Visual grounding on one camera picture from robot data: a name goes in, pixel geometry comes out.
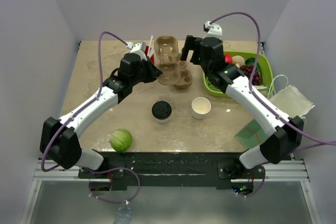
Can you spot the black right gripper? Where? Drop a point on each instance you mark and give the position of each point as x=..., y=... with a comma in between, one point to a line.
x=190, y=45

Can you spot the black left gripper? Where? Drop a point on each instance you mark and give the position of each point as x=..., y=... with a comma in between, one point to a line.
x=154, y=73

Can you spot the brown cardboard cup carrier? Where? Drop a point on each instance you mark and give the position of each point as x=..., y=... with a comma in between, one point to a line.
x=166, y=50

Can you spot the black plastic cup lid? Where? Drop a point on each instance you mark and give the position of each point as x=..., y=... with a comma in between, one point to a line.
x=161, y=110

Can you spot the white paper coffee cup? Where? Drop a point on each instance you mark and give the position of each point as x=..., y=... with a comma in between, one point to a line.
x=201, y=106
x=161, y=121

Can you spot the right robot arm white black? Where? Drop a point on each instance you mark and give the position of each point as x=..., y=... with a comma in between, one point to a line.
x=283, y=131

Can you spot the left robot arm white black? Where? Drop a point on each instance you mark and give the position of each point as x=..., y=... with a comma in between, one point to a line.
x=60, y=137

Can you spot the red ribbed cup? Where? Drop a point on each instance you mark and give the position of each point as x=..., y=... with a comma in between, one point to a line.
x=151, y=57

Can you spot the white wrapped straw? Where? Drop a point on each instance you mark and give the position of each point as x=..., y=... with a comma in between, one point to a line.
x=150, y=45

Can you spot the stack of cardboard carriers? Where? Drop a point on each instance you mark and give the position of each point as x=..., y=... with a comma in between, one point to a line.
x=186, y=78

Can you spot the red apple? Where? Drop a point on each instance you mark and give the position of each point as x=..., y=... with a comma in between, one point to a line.
x=228, y=58

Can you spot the white mushroom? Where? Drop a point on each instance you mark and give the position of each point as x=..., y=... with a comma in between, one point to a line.
x=238, y=60

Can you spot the dark red grapes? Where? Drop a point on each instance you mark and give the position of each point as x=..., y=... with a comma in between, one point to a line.
x=257, y=77

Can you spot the dark green leafy vegetable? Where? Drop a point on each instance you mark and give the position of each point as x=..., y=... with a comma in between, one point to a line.
x=250, y=62

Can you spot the green cabbage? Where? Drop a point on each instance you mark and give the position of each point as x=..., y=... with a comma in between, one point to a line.
x=120, y=140

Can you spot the green plastic bin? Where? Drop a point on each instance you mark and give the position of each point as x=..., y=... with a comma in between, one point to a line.
x=267, y=75

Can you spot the green paper bag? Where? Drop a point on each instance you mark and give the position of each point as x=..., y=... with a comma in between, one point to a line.
x=251, y=135

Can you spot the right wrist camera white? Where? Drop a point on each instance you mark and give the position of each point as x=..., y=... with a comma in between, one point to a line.
x=212, y=30

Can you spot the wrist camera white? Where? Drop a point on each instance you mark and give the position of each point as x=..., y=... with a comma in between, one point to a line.
x=137, y=48
x=212, y=30

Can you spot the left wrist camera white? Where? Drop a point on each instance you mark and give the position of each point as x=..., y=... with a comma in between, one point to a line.
x=137, y=48

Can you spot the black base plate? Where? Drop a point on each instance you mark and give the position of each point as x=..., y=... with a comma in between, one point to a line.
x=164, y=169

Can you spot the aluminium frame rail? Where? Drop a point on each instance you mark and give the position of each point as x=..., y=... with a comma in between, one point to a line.
x=287, y=171

